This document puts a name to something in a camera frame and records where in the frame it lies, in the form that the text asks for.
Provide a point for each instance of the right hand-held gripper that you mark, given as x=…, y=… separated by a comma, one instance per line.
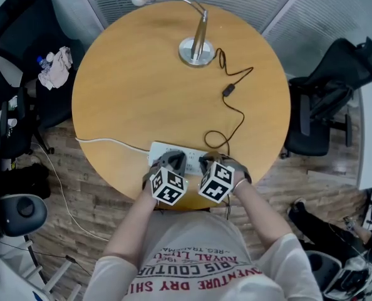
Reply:
x=217, y=182

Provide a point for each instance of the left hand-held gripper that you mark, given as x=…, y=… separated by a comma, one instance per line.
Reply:
x=168, y=187

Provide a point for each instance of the white power strip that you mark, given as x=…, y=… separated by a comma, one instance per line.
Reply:
x=156, y=152

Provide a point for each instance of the silver desk lamp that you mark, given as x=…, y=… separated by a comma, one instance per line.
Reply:
x=196, y=52

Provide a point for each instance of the person's left forearm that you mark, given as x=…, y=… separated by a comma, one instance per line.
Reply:
x=129, y=227

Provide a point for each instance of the person's right forearm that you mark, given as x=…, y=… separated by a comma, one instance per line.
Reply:
x=261, y=215

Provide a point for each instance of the person's right hand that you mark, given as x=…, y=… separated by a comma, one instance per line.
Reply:
x=240, y=172

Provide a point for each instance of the round wooden table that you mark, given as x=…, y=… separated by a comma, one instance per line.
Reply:
x=136, y=86

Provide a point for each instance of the person's white printed t-shirt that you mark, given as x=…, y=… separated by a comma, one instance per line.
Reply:
x=198, y=252

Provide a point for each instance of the black office chair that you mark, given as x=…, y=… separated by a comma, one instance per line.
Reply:
x=311, y=136
x=29, y=27
x=10, y=143

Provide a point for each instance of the pale crumpled cloth pile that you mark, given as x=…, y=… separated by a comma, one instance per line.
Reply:
x=58, y=71

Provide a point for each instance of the grey rounded device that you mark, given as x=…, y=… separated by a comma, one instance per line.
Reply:
x=23, y=216
x=345, y=274

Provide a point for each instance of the clear water bottle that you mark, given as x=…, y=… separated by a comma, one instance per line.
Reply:
x=43, y=63

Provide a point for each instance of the white cup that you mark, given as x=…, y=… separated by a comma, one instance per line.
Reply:
x=12, y=122

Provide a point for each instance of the white stand frame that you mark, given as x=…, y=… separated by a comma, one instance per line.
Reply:
x=32, y=271

